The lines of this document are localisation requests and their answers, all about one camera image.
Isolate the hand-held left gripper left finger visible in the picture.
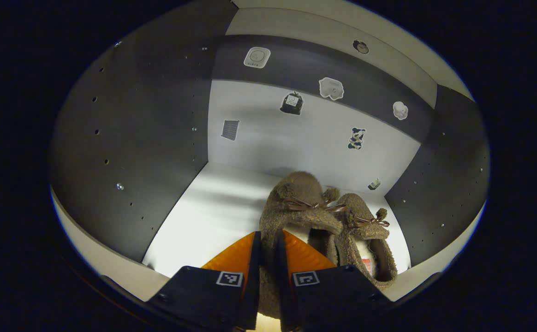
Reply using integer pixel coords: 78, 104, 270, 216
146, 231, 263, 331

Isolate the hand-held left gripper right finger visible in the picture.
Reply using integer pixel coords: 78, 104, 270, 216
274, 230, 394, 332

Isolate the brown fuzzy shoe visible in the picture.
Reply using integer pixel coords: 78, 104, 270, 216
326, 193, 398, 290
258, 171, 345, 320

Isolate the white cabinet door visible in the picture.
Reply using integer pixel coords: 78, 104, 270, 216
382, 203, 487, 302
51, 189, 170, 302

